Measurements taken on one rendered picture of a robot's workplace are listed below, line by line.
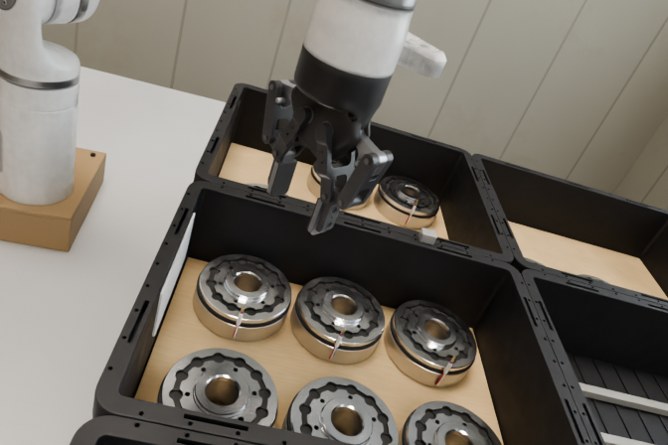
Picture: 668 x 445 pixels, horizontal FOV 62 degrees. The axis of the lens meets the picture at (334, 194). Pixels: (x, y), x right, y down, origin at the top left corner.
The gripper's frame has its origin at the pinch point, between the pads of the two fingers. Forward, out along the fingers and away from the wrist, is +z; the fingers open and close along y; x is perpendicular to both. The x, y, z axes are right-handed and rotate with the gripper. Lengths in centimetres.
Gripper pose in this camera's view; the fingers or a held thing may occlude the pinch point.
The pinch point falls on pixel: (300, 199)
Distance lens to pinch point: 51.3
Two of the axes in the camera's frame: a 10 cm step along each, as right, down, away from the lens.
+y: 6.5, 5.6, -5.1
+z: -3.0, 8.1, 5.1
